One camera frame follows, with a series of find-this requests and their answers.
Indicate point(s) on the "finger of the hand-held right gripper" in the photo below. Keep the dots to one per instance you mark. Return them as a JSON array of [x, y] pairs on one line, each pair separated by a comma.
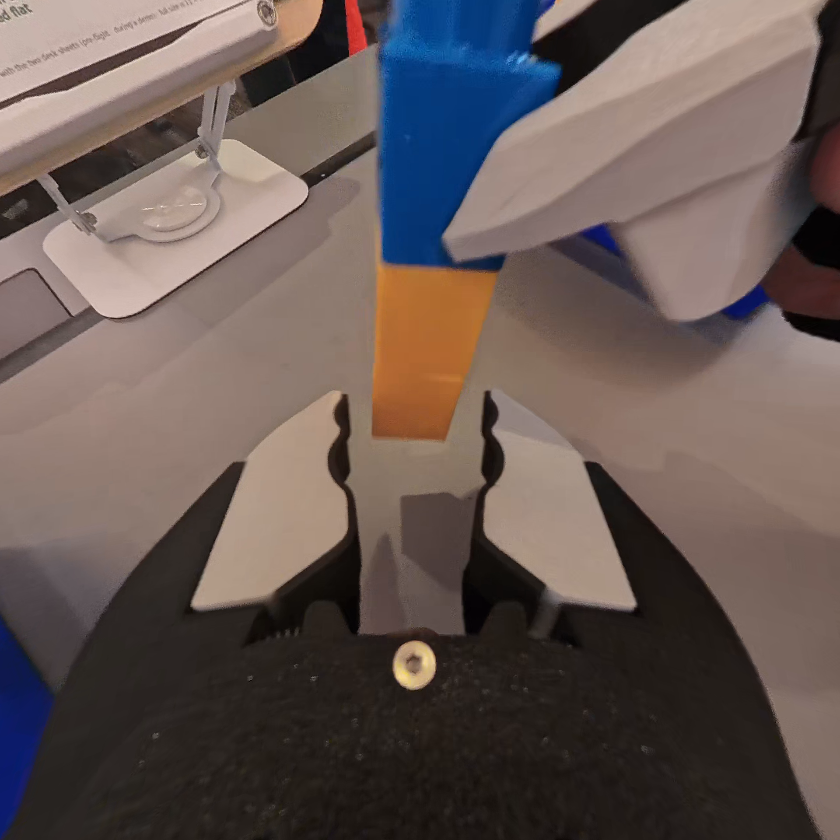
[[551, 14], [656, 144]]

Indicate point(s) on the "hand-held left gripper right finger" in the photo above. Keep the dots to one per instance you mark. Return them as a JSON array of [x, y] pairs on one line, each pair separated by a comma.
[[558, 525]]

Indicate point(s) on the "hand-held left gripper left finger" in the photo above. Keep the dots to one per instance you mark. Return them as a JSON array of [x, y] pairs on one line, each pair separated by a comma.
[[275, 525]]

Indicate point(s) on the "blue plastic bin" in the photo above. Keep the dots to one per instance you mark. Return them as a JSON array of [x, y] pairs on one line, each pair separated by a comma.
[[19, 722], [748, 305]]

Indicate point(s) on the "blue mega block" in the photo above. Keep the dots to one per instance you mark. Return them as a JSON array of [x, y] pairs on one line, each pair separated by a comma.
[[433, 164]]

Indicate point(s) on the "yellow mega block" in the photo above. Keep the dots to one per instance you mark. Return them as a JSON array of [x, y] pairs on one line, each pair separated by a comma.
[[420, 354]]

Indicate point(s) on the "person's right hand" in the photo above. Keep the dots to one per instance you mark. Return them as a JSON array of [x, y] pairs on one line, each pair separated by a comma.
[[807, 289]]

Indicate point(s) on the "orange traffic cone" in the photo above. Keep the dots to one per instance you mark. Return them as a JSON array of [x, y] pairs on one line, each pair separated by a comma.
[[355, 26]]

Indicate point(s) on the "instruction sheet on white stand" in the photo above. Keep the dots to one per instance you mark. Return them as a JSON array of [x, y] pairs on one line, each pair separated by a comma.
[[164, 262]]

